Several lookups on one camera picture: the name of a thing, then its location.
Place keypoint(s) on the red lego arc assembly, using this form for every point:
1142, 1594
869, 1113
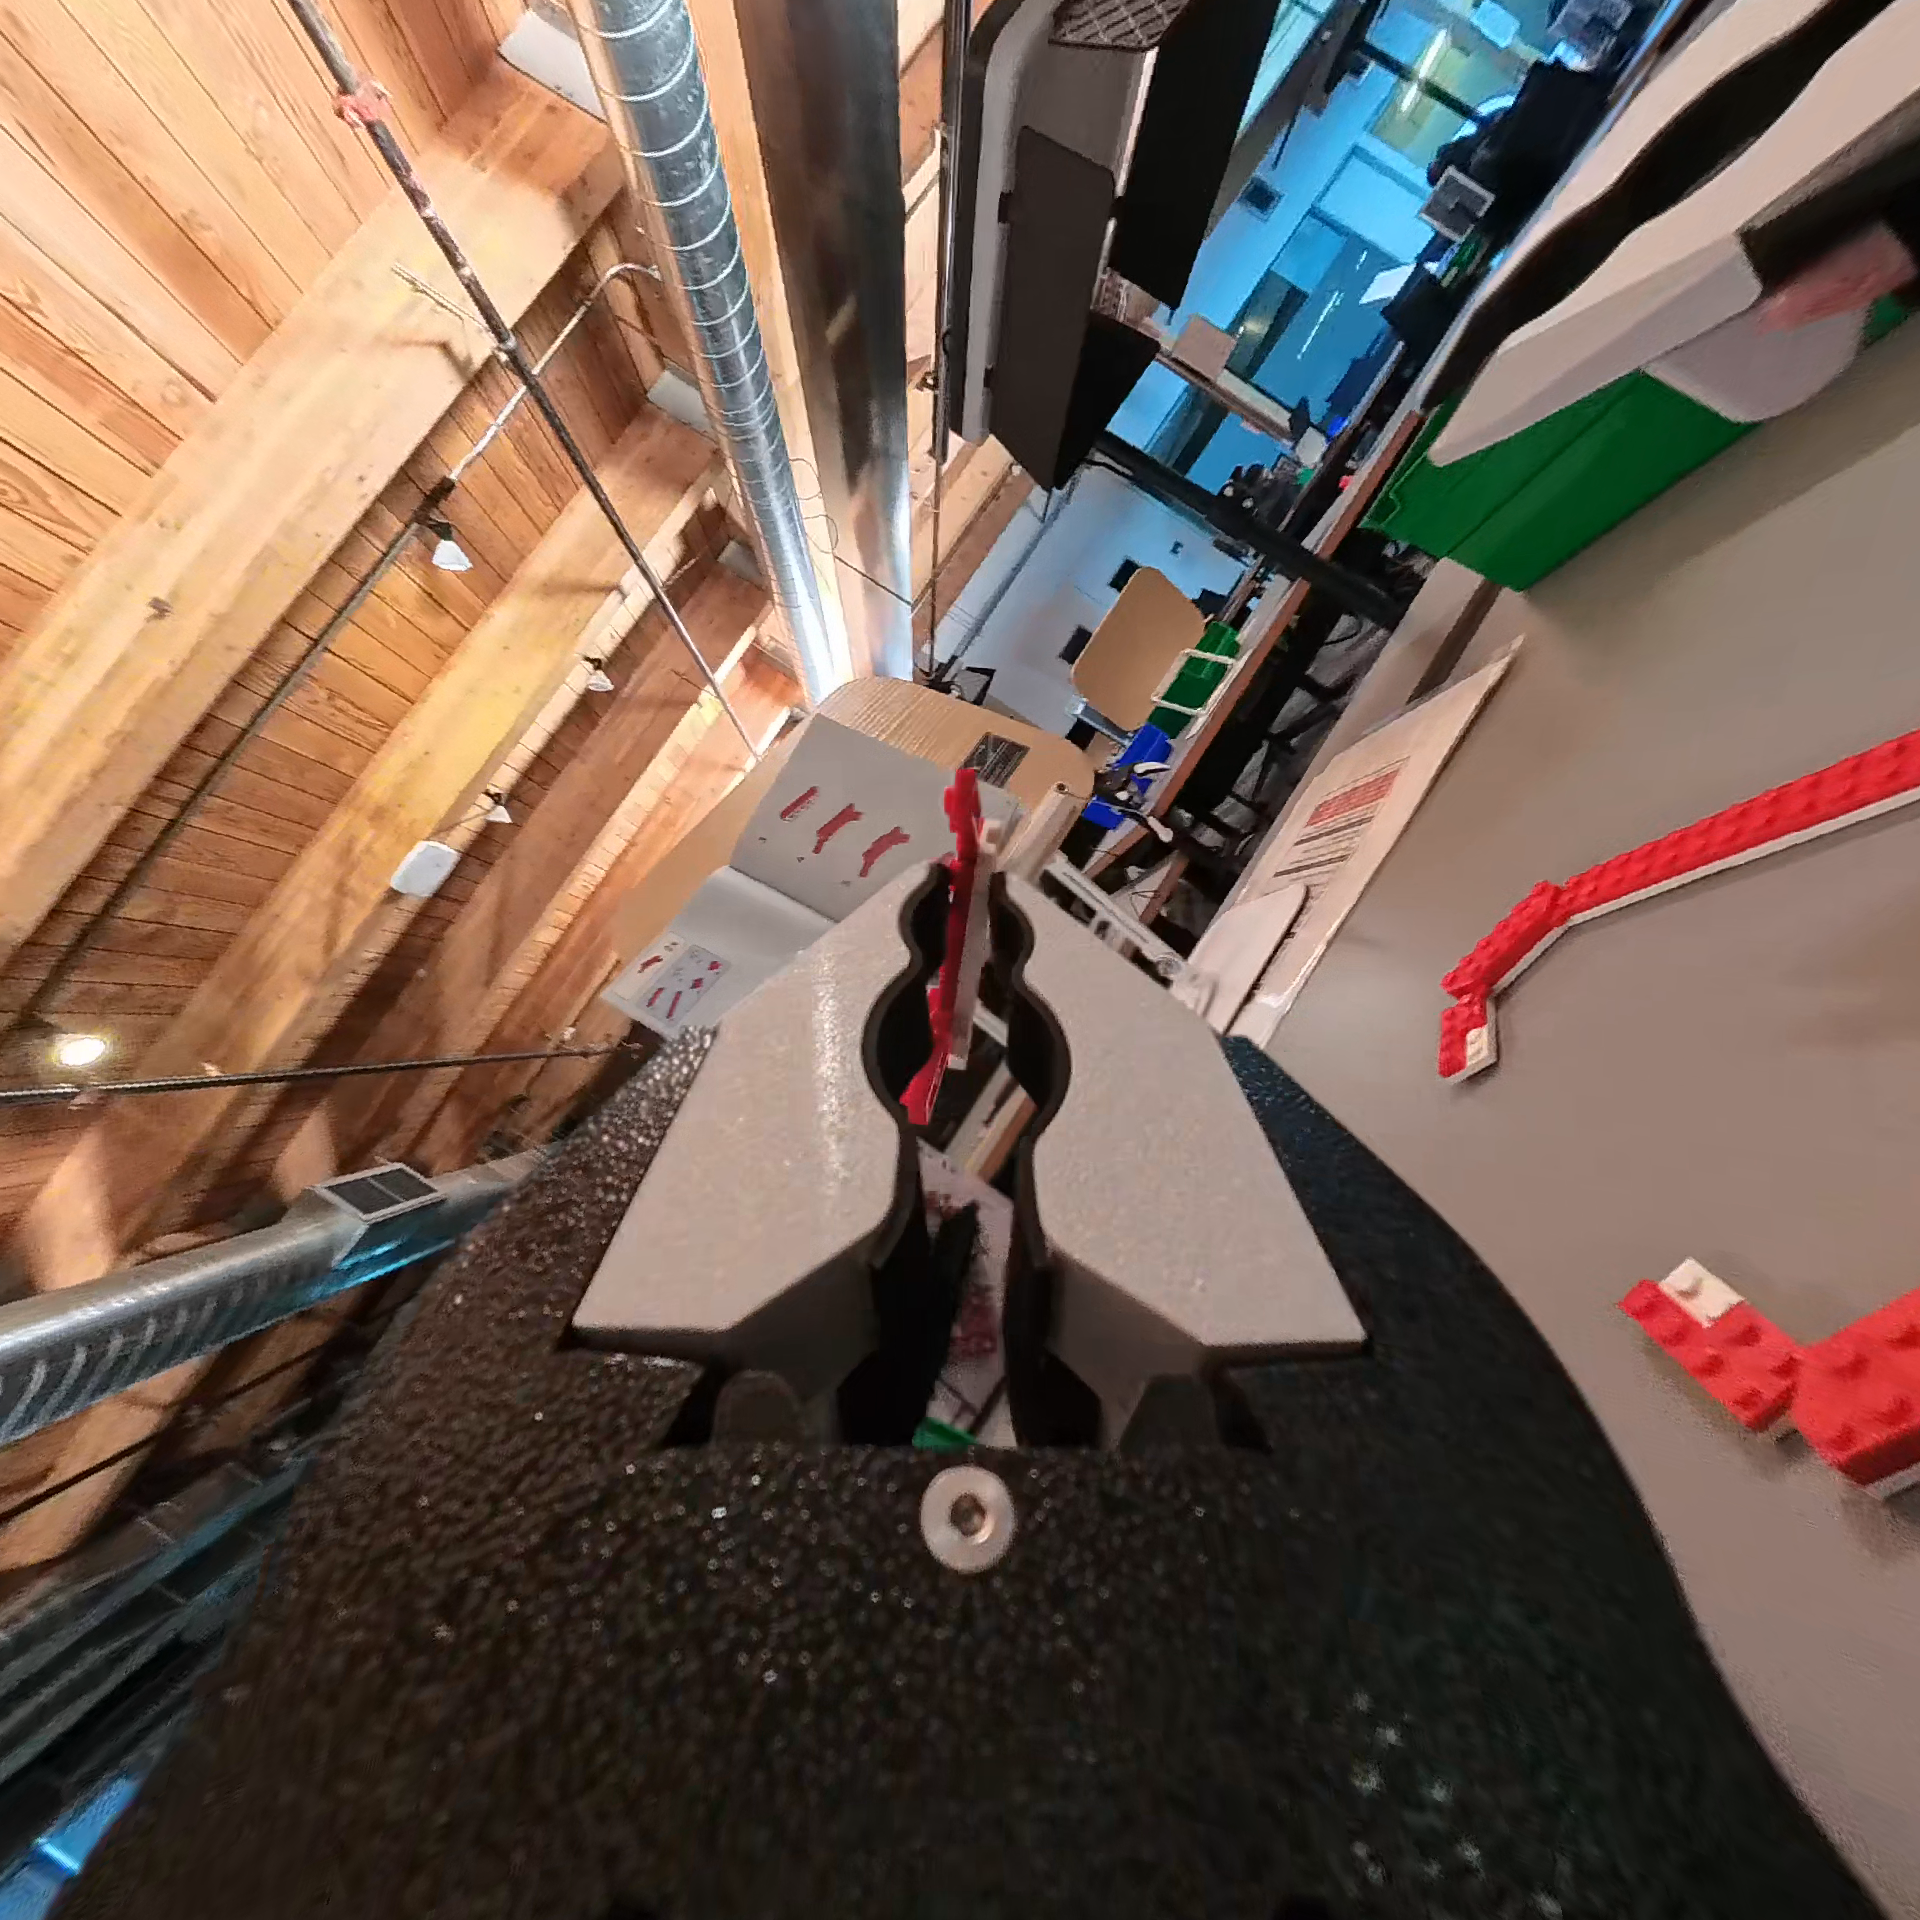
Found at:
939, 1038

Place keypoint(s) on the white book stand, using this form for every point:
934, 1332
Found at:
1057, 828

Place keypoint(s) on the large green plastic bin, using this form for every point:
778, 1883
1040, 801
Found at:
1559, 483

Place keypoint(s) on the person's right hand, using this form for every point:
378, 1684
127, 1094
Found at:
1828, 284

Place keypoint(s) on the wooden book rest board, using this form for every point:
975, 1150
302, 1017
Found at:
901, 717

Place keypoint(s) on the galvanized metal strut beam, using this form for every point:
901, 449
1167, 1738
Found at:
182, 1298

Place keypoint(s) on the black ceiling rod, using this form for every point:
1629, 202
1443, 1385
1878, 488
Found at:
516, 348

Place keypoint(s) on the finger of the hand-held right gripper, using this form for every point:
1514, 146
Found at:
1621, 314
1755, 42

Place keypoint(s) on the red lego heart frame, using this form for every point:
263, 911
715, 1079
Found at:
1652, 868

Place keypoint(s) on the lego instruction booklet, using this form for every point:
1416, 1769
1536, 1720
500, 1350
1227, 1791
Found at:
840, 837

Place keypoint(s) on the long background desk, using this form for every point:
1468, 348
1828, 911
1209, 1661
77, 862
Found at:
1324, 602

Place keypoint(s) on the small green storage bin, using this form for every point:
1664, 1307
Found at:
1202, 684

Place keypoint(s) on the round recessed ceiling light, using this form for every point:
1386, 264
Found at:
87, 1052

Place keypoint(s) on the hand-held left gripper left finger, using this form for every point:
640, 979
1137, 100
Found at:
752, 1170

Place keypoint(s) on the wooden chair back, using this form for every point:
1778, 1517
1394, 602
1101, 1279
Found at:
1137, 650

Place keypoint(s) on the white ceiling access point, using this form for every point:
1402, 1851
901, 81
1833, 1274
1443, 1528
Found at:
424, 868

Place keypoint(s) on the small blue storage bin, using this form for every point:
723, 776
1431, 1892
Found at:
1142, 747

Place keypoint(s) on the silver ceiling air duct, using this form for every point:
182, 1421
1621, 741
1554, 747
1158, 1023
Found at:
715, 300

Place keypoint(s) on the black and white hanging panel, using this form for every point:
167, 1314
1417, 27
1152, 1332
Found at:
1071, 225

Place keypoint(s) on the printed sheet in plastic sleeve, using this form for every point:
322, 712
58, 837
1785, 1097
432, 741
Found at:
1351, 828

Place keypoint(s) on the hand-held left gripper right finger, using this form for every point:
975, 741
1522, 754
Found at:
1184, 1202

